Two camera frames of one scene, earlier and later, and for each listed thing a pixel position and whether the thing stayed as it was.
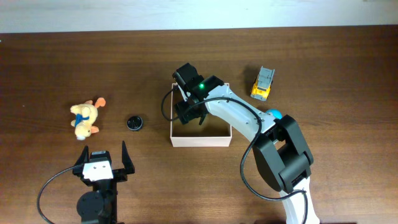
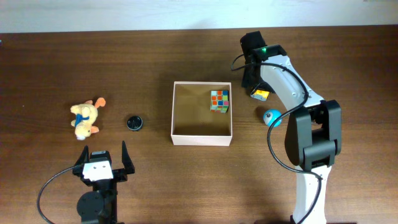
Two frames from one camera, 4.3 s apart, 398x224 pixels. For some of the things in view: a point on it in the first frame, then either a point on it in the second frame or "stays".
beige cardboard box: (212, 132) stays
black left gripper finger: (127, 160) stays
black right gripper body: (185, 115) -> (249, 81)
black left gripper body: (119, 175) stays
